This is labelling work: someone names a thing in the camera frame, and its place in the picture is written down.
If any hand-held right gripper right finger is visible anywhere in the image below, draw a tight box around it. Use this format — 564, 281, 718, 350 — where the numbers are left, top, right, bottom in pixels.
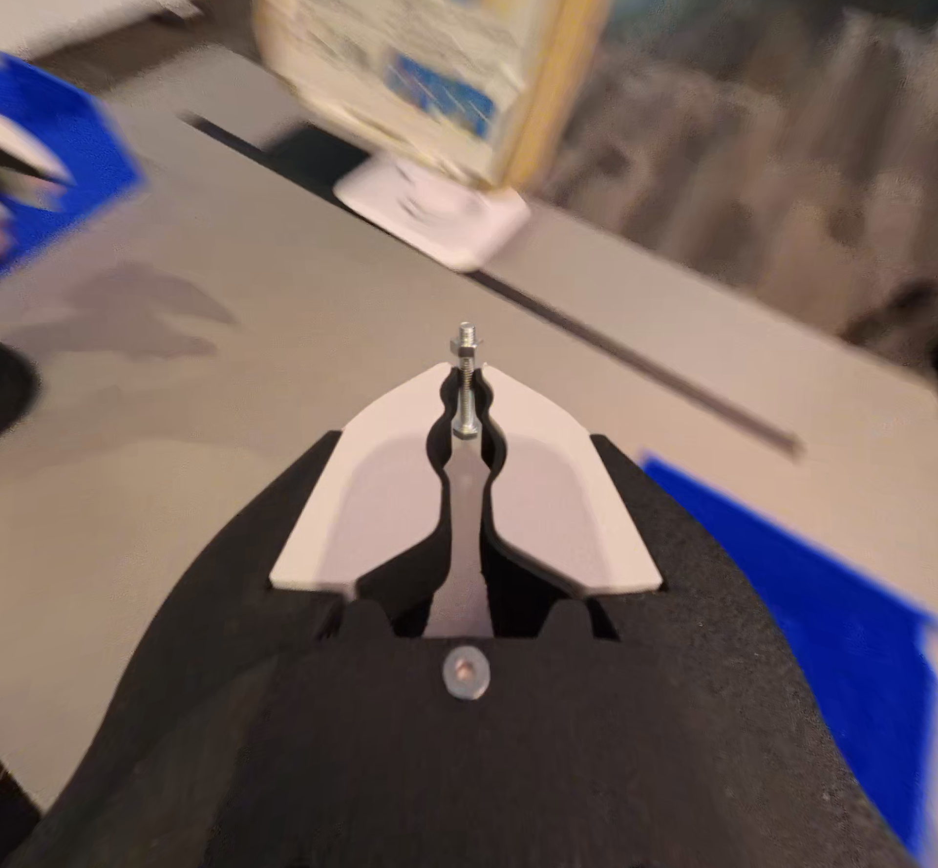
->
480, 364, 665, 601

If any blue plastic bin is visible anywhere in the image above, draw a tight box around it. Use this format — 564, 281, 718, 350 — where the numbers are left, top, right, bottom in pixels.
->
641, 454, 938, 862
0, 53, 144, 275

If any printed instruction sheet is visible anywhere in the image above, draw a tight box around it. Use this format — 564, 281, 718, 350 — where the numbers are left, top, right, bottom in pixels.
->
256, 0, 580, 180

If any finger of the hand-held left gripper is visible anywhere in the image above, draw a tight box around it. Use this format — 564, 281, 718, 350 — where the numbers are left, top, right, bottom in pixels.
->
0, 178, 67, 215
0, 113, 74, 186

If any wooden document stand white base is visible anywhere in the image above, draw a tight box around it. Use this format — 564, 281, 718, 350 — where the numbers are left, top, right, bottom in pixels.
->
253, 0, 639, 272

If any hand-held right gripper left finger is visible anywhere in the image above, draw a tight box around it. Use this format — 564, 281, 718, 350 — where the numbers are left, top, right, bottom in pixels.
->
269, 362, 454, 601

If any silver bolt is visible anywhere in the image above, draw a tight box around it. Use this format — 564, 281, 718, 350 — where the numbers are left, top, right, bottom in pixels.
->
450, 322, 485, 440

